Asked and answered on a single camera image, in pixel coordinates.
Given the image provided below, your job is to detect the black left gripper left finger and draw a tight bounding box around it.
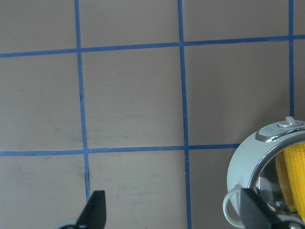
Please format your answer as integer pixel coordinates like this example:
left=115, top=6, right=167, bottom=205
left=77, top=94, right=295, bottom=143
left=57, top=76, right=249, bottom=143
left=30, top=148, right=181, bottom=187
left=54, top=190, right=106, bottom=229

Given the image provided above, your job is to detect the yellow corn cob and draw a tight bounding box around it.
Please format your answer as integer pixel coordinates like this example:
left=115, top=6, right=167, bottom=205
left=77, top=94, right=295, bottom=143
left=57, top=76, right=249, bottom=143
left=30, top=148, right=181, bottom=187
left=275, top=143, right=305, bottom=221

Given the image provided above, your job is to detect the pale green electric pot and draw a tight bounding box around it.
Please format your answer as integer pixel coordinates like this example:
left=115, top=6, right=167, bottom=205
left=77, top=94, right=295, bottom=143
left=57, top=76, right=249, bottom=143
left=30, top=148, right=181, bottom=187
left=223, top=116, right=305, bottom=229

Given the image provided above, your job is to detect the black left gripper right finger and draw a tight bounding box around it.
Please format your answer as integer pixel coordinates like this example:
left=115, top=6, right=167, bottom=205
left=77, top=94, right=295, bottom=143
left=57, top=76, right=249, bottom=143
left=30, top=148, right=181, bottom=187
left=239, top=188, right=305, bottom=229

